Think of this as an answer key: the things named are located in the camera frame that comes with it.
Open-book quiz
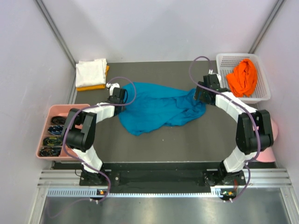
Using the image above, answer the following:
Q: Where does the blue t shirt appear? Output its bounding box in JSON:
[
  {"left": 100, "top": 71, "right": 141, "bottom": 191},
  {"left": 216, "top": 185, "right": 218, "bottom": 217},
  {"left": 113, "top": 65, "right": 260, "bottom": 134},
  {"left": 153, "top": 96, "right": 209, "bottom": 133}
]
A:
[{"left": 118, "top": 82, "right": 206, "bottom": 136}]

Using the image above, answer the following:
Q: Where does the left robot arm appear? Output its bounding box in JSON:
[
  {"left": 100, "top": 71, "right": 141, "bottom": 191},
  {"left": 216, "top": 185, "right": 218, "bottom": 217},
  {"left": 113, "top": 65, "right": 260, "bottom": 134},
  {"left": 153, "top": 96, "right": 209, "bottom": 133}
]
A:
[{"left": 61, "top": 84, "right": 128, "bottom": 186}]

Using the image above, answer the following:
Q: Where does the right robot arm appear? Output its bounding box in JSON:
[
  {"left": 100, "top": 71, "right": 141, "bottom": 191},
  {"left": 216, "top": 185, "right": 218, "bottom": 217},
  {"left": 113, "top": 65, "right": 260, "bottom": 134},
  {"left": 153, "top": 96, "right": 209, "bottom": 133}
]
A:
[{"left": 193, "top": 74, "right": 274, "bottom": 186}]

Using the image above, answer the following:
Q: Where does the yellow folded t shirt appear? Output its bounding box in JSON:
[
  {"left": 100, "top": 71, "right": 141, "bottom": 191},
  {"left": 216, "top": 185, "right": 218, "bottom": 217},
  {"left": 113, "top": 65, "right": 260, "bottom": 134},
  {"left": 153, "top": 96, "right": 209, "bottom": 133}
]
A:
[{"left": 76, "top": 65, "right": 109, "bottom": 91}]

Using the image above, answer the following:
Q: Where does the white perforated plastic basket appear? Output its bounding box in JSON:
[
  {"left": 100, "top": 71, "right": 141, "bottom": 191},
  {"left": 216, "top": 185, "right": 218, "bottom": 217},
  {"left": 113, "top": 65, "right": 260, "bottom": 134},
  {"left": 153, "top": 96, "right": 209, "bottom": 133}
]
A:
[{"left": 216, "top": 53, "right": 271, "bottom": 104}]

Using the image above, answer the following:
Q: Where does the orange crumpled t shirt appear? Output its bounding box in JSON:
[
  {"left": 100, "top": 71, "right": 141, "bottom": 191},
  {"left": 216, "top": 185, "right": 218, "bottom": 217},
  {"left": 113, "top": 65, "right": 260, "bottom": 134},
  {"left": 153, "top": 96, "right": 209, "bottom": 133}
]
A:
[{"left": 226, "top": 58, "right": 258, "bottom": 98}]

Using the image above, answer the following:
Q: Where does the white folded t shirt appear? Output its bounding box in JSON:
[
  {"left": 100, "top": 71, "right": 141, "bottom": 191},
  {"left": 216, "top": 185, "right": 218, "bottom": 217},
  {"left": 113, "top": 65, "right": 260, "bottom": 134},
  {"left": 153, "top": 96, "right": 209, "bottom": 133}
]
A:
[{"left": 76, "top": 58, "right": 107, "bottom": 88}]

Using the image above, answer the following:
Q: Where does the pink compartment tray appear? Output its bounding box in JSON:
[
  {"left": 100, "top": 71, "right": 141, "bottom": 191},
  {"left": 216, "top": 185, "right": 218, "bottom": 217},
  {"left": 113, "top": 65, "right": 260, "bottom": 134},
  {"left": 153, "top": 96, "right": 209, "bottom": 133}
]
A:
[{"left": 36, "top": 104, "right": 89, "bottom": 161}]

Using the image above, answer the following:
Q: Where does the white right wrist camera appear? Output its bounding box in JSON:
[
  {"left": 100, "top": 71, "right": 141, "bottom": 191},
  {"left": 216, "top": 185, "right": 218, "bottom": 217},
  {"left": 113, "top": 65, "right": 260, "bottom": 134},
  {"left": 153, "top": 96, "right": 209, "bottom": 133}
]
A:
[{"left": 208, "top": 69, "right": 221, "bottom": 82}]

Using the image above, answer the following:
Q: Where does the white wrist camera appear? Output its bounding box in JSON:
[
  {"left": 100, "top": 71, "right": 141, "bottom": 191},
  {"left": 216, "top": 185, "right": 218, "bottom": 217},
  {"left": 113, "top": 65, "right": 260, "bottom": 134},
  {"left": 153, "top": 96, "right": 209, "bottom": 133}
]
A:
[
  {"left": 106, "top": 83, "right": 120, "bottom": 96},
  {"left": 208, "top": 69, "right": 221, "bottom": 82}
]

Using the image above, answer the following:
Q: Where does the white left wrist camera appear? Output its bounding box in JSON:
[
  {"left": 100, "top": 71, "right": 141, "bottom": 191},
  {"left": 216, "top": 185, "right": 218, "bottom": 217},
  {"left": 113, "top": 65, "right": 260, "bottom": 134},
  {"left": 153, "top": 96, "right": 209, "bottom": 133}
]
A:
[{"left": 106, "top": 83, "right": 120, "bottom": 96}]

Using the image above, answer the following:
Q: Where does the black coiled cable top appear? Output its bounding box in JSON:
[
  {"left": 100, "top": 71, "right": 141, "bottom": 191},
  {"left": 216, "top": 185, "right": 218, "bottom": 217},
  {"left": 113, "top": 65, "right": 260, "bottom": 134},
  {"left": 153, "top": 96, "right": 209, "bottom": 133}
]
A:
[{"left": 50, "top": 116, "right": 67, "bottom": 125}]

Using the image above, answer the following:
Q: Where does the blue coiled cable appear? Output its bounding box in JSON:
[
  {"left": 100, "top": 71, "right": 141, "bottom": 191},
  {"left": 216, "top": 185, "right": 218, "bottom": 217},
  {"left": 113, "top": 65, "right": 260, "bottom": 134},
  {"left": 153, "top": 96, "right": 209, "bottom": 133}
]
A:
[{"left": 47, "top": 125, "right": 65, "bottom": 135}]

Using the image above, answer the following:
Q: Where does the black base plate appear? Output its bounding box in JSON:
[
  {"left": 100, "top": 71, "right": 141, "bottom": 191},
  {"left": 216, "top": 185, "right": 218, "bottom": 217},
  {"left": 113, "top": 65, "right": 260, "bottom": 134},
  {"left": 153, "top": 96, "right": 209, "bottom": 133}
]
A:
[{"left": 79, "top": 168, "right": 246, "bottom": 194}]

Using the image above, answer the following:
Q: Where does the green black coiled cable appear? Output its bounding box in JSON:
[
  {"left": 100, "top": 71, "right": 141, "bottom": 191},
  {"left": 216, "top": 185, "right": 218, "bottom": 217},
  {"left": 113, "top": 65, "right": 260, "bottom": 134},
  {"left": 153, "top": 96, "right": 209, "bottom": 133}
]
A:
[{"left": 42, "top": 136, "right": 64, "bottom": 146}]

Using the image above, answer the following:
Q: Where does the multicolour coiled cable bottom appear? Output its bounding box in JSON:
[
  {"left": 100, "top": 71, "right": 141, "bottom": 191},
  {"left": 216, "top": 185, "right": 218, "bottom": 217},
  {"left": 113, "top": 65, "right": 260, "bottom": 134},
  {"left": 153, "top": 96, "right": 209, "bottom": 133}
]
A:
[{"left": 38, "top": 147, "right": 62, "bottom": 157}]

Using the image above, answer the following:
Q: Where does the grey slotted cable duct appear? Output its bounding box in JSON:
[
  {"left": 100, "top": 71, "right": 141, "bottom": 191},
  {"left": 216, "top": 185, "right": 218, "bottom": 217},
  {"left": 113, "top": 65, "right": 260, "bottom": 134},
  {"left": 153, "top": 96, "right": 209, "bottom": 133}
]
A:
[{"left": 47, "top": 188, "right": 233, "bottom": 198}]

